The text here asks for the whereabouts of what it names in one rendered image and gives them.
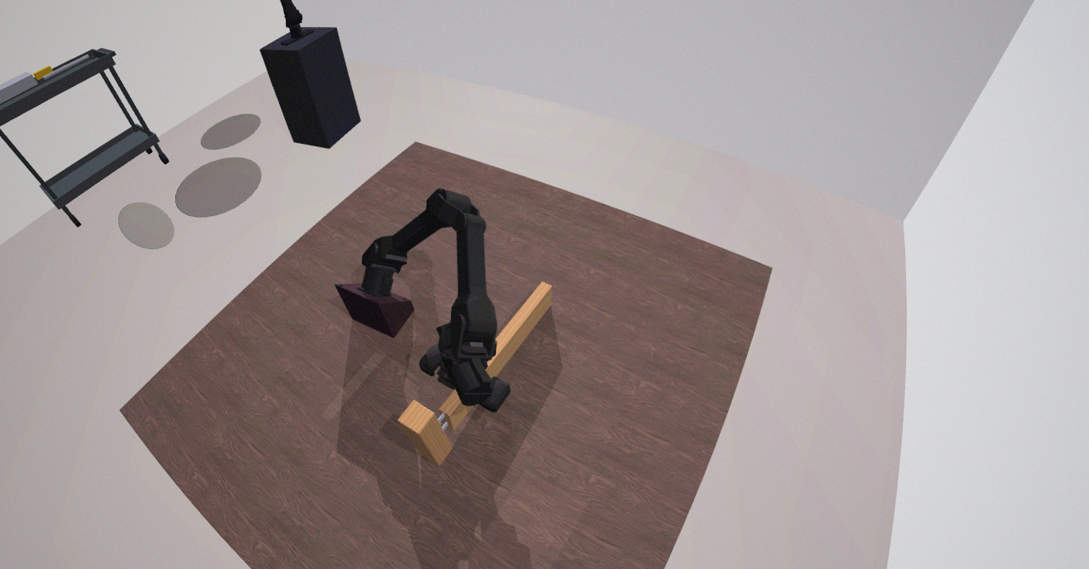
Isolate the wooden post with slot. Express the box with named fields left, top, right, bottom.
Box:
left=397, top=400, right=453, bottom=467

